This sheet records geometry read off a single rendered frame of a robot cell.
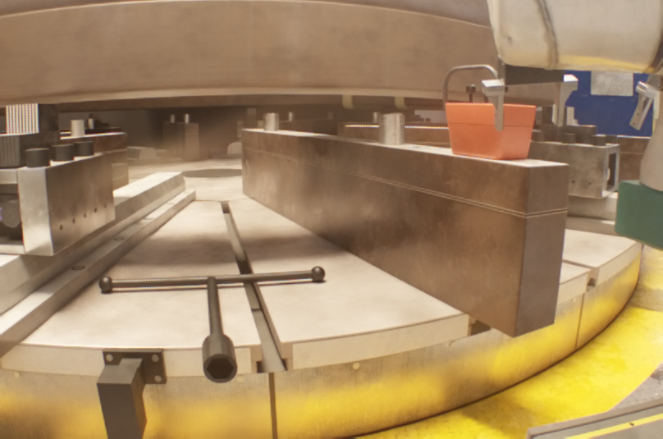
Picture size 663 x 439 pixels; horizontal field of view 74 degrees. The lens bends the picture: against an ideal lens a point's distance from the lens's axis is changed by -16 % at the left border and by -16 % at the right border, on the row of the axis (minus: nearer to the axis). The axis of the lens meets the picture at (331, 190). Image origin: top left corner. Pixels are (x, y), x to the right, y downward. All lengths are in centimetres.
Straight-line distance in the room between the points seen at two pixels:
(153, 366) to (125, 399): 16
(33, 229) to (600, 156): 200
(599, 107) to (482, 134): 536
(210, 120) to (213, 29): 650
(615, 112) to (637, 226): 589
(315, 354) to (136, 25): 104
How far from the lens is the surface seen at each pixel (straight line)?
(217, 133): 808
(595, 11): 49
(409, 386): 132
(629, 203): 58
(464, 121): 121
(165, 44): 154
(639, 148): 347
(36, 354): 122
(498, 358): 148
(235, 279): 142
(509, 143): 117
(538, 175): 108
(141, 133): 746
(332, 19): 161
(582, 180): 221
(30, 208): 130
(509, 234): 111
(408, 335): 121
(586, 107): 654
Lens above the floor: 79
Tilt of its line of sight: 9 degrees down
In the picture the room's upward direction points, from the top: straight up
